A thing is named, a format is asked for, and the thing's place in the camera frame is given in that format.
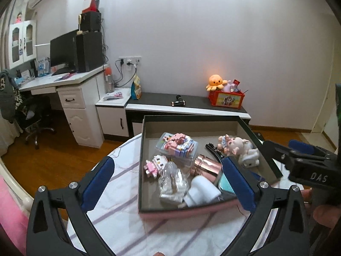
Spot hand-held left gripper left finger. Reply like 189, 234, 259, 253
26, 156, 116, 256

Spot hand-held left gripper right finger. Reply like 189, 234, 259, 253
222, 156, 311, 256

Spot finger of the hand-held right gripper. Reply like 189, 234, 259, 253
253, 132, 294, 166
288, 139, 335, 158

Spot teal oval clear case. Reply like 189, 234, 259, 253
218, 175, 235, 195

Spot white toy figure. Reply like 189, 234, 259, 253
238, 148, 260, 168

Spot rose gold metallic case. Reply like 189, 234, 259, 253
190, 154, 223, 185

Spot white plastic item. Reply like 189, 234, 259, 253
183, 175, 222, 208

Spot pink pig figurine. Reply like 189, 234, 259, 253
217, 135, 251, 156

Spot clear plastic box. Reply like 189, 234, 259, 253
159, 139, 199, 168

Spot white cat block figure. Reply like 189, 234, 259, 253
144, 155, 167, 179

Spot clear plastic bag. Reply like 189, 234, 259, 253
158, 163, 191, 204

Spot pink white block toy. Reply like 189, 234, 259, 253
159, 132, 197, 157

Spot dark cardboard box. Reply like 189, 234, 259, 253
138, 115, 283, 220

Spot person's right hand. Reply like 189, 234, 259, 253
303, 188, 341, 229

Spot small white cabinet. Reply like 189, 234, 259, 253
95, 92, 131, 138

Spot orange printed crate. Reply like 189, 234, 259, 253
208, 89, 246, 109

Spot white desk with drawers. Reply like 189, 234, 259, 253
17, 64, 108, 148

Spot small flat packets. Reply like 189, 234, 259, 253
103, 92, 124, 101

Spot pink bedding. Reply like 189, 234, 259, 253
0, 177, 30, 256

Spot orange octopus plush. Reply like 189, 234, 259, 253
206, 74, 228, 90

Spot black office chair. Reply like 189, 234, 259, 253
14, 95, 56, 150

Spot black white low cabinet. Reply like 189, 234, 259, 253
125, 92, 251, 136

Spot yellow blue snack bag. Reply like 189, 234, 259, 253
130, 75, 142, 100

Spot orange-capped clear bottle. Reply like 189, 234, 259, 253
104, 64, 115, 92

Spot dark patterned jacket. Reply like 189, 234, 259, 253
0, 69, 20, 120

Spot blue white boxes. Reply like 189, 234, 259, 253
36, 58, 51, 76

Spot black computer tower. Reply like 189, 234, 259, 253
76, 31, 104, 72

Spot black computer monitor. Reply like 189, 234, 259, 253
50, 29, 79, 72

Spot white glass-door cabinet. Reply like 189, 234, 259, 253
6, 19, 37, 70

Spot black speaker box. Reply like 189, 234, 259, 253
80, 11, 102, 32

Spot red triangular item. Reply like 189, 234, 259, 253
82, 0, 98, 13

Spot white bed rail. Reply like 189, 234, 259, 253
0, 156, 36, 206

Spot black power cable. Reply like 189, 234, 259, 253
114, 60, 126, 87

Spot white wall outlet strip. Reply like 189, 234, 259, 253
118, 57, 142, 66

